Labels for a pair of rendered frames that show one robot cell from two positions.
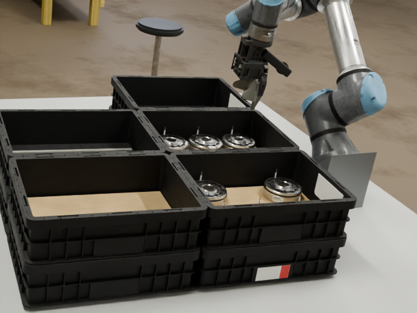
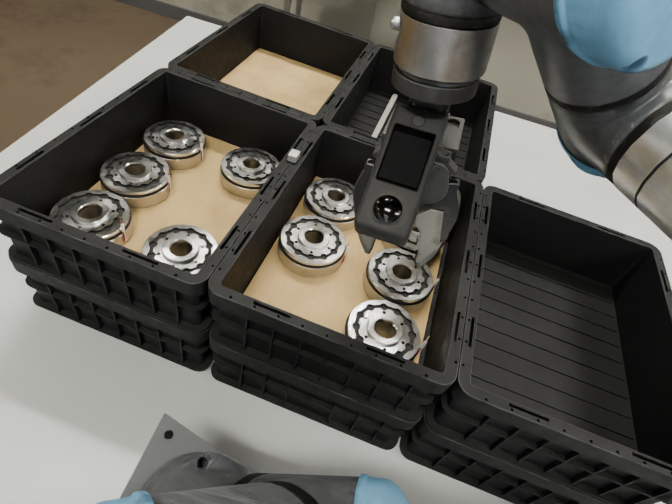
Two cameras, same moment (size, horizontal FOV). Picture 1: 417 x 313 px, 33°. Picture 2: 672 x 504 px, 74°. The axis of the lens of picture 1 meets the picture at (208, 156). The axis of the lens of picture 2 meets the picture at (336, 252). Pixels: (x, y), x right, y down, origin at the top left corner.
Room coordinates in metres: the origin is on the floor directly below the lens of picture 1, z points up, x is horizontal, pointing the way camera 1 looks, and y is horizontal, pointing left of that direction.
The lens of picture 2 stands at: (2.08, -0.43, 1.35)
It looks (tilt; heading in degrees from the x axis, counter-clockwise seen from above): 47 degrees down; 121
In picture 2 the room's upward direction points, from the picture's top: 17 degrees clockwise
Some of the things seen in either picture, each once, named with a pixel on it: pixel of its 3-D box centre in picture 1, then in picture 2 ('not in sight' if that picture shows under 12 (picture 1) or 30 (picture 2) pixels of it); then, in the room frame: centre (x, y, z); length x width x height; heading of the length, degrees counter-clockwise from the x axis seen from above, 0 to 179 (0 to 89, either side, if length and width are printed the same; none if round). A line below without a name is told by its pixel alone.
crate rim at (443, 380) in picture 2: (216, 132); (369, 230); (1.87, -0.01, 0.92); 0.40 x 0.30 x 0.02; 115
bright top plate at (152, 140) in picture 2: not in sight; (174, 138); (1.48, -0.07, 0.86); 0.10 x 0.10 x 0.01
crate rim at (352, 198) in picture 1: (260, 179); (178, 158); (1.60, -0.14, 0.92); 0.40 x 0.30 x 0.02; 115
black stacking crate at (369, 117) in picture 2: (77, 151); (411, 127); (1.70, 0.35, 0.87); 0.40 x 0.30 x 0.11; 115
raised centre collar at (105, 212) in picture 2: not in sight; (90, 212); (1.58, -0.27, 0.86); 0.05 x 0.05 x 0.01
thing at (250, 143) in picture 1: (238, 140); (383, 331); (1.98, -0.08, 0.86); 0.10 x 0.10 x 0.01
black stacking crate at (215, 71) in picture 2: (103, 206); (281, 80); (1.43, 0.22, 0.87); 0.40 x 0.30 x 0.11; 115
